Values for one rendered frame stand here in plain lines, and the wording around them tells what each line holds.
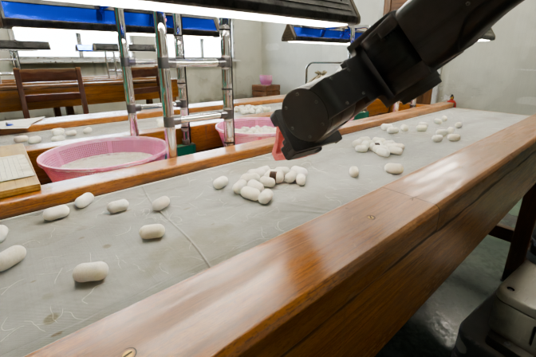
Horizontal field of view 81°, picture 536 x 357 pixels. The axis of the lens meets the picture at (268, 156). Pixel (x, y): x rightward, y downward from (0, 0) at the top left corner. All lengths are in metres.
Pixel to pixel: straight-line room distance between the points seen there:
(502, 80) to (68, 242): 5.13
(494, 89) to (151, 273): 5.11
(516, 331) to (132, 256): 0.81
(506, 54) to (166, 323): 5.15
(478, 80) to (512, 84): 0.38
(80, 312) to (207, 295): 0.13
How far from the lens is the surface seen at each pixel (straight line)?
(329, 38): 1.59
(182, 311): 0.30
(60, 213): 0.56
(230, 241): 0.43
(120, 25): 0.91
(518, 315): 0.93
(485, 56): 5.29
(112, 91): 3.27
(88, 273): 0.40
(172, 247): 0.43
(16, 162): 0.76
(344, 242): 0.39
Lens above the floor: 0.97
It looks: 17 degrees down
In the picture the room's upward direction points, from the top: straight up
